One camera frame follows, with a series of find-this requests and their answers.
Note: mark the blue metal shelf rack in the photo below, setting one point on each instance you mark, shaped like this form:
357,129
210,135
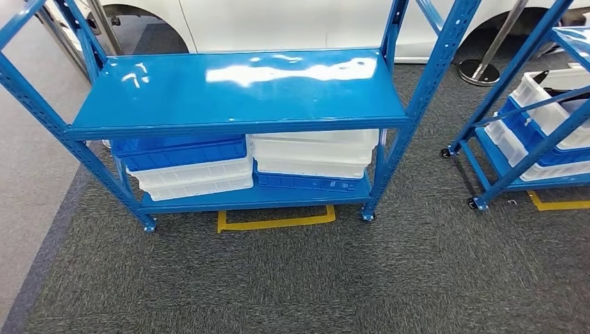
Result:
230,97

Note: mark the black part in bin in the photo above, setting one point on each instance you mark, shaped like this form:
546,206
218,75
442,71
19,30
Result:
541,77

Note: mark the white car with red stripe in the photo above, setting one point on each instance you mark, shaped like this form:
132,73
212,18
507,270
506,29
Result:
276,23

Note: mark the chrome stanchion with round base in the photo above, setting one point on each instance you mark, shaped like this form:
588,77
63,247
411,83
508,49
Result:
477,73

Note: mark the chrome slanted pole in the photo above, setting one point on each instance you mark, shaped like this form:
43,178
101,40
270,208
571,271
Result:
105,27

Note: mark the blue wheeled metal rack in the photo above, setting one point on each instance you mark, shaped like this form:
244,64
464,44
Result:
526,46

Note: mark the black-topped grey post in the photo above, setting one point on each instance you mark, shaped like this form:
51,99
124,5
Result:
60,39

